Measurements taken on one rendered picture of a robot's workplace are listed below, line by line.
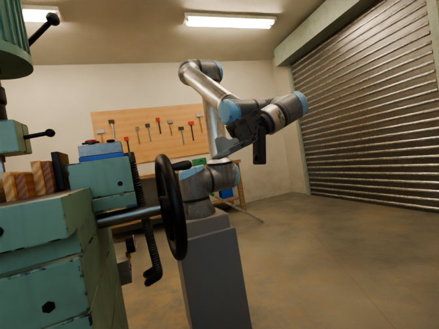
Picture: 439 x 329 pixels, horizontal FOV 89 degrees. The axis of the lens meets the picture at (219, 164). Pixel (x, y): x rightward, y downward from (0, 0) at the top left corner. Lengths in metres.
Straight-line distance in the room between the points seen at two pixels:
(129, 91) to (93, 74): 0.58
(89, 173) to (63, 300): 0.27
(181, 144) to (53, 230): 3.66
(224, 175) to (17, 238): 1.01
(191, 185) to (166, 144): 2.80
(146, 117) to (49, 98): 1.39
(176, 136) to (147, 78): 1.07
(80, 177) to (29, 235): 0.24
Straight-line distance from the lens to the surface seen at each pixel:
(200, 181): 1.21
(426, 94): 3.09
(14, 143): 0.64
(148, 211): 0.62
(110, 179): 0.61
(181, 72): 1.23
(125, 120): 4.02
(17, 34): 0.72
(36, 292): 0.47
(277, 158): 4.68
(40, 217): 0.40
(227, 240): 1.22
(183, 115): 4.09
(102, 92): 4.18
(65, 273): 0.45
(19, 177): 0.60
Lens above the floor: 0.92
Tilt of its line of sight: 2 degrees down
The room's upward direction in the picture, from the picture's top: 9 degrees counter-clockwise
